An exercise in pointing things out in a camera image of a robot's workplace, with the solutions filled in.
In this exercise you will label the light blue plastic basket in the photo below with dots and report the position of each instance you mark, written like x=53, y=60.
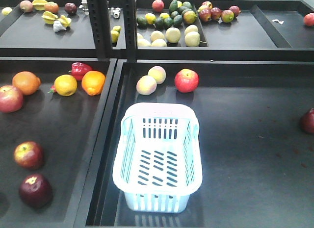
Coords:
x=158, y=163

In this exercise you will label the dark red apple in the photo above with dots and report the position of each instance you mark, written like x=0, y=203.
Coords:
x=35, y=191
x=307, y=121

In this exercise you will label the front pale peach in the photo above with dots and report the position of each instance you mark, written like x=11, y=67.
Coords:
x=146, y=85

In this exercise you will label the pale peach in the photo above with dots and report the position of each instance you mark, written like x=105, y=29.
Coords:
x=158, y=73
x=146, y=85

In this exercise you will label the rear pale peach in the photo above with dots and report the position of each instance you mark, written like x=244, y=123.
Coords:
x=158, y=73

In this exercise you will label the bright red apple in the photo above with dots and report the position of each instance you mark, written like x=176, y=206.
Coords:
x=186, y=80

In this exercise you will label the large orange with navel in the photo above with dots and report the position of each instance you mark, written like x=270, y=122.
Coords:
x=93, y=82

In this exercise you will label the red bell pepper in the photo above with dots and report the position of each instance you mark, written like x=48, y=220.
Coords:
x=79, y=69

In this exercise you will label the yellow orange fruit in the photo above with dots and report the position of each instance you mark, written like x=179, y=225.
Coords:
x=65, y=85

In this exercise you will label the red chili pepper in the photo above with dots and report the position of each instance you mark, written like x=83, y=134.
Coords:
x=52, y=89

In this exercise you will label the white garlic bulb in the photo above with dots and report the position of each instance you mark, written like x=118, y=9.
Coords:
x=58, y=26

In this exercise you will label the orange grapefruit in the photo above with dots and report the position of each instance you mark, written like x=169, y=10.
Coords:
x=27, y=82

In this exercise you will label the red yellow apple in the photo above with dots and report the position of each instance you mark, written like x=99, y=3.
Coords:
x=29, y=155

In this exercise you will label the pink red apple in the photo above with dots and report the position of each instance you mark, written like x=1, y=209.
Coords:
x=11, y=99

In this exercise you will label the black shelf upright post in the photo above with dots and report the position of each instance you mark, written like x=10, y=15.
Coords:
x=98, y=13

